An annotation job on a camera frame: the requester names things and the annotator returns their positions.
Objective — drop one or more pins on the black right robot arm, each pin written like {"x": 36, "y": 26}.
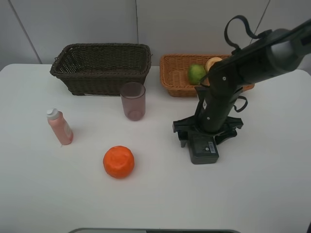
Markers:
{"x": 272, "y": 54}

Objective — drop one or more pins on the orange wicker basket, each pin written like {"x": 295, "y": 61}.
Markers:
{"x": 174, "y": 72}

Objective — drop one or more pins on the red yellow peach fruit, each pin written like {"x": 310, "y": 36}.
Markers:
{"x": 211, "y": 62}

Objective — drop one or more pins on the translucent purple plastic cup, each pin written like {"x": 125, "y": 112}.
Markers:
{"x": 133, "y": 100}

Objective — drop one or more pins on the dark brown wicker basket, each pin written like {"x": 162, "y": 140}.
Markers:
{"x": 101, "y": 68}

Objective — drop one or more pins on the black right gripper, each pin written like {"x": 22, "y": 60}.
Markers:
{"x": 211, "y": 117}

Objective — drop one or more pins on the pink bottle white cap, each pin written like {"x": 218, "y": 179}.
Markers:
{"x": 59, "y": 126}

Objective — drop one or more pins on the orange tangerine fruit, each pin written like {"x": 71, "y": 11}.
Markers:
{"x": 118, "y": 162}

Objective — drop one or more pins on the green lime fruit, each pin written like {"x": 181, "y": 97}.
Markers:
{"x": 195, "y": 73}

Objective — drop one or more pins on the dark green pump bottle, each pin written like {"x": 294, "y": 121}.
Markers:
{"x": 202, "y": 149}

